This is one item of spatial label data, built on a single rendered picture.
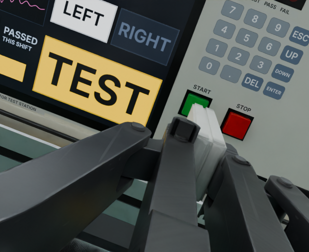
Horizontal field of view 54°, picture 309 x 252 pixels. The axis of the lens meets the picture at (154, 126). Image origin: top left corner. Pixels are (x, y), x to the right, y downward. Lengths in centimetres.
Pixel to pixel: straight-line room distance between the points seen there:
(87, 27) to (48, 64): 5
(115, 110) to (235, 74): 11
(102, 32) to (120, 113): 7
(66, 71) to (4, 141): 8
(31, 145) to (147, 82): 11
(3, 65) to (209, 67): 18
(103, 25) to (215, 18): 9
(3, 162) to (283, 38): 25
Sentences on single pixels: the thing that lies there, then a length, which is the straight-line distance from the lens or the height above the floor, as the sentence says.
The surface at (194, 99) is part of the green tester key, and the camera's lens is 25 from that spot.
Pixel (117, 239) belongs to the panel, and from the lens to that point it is 48.
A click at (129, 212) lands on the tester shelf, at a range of 27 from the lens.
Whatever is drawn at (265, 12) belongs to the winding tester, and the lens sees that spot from 26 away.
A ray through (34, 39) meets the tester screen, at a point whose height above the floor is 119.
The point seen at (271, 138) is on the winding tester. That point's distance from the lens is 28.
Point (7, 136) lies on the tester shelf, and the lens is 28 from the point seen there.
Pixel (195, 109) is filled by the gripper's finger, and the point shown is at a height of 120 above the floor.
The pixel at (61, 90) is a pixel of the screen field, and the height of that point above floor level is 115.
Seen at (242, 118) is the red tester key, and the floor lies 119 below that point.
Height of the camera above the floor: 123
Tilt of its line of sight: 17 degrees down
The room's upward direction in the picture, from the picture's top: 21 degrees clockwise
